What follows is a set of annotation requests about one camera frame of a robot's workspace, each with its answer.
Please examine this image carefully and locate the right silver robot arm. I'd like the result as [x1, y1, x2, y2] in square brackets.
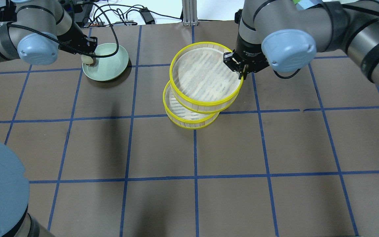
[223, 0, 379, 86]

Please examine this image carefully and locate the aluminium frame post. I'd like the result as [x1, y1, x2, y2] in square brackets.
[182, 0, 198, 26]

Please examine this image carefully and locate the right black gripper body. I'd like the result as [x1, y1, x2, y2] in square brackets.
[223, 36, 269, 73]

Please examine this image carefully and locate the yellow steamer layer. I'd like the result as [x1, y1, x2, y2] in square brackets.
[162, 82, 219, 129]
[169, 41, 244, 114]

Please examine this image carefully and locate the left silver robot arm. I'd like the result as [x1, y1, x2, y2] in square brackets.
[0, 0, 97, 237]

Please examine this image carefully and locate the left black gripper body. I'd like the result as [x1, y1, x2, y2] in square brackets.
[58, 28, 98, 54]

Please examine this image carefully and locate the white steamed bun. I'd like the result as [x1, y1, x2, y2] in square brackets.
[80, 55, 96, 66]

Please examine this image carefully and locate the light green plate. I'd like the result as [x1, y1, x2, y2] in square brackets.
[82, 43, 129, 81]

